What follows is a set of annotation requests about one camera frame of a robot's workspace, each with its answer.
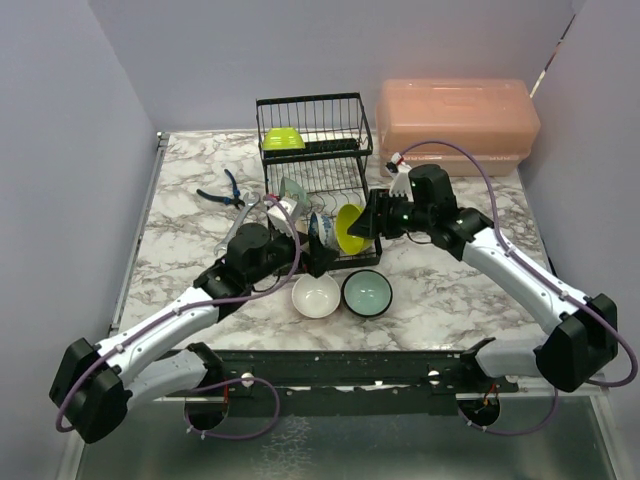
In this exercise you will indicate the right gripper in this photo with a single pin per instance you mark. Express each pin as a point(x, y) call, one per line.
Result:
point(376, 217)

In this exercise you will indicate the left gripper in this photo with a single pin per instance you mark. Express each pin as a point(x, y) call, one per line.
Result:
point(319, 258)

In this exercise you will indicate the blue floral bowl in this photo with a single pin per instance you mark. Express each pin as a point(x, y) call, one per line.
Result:
point(322, 227)

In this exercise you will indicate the orange bowl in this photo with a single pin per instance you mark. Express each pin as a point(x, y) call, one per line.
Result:
point(316, 298)

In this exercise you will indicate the mint green floral bowl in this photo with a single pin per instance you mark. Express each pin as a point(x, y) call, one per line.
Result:
point(291, 189)

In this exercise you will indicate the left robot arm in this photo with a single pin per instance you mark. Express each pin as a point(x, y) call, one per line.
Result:
point(96, 384)

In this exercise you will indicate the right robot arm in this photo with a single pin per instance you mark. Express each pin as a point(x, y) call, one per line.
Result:
point(579, 330)

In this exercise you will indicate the black rimmed bowl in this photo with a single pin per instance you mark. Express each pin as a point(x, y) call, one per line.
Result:
point(367, 293)

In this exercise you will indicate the silver wrench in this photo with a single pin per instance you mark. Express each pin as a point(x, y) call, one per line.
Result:
point(251, 199)

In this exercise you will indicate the pink plastic storage box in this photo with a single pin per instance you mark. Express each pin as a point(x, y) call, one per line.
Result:
point(492, 119)

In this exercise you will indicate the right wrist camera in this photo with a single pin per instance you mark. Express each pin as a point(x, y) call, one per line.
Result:
point(398, 169)

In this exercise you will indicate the black wire dish rack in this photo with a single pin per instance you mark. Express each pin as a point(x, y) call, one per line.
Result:
point(331, 167)

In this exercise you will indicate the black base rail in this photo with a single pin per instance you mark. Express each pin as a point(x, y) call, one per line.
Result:
point(340, 383)

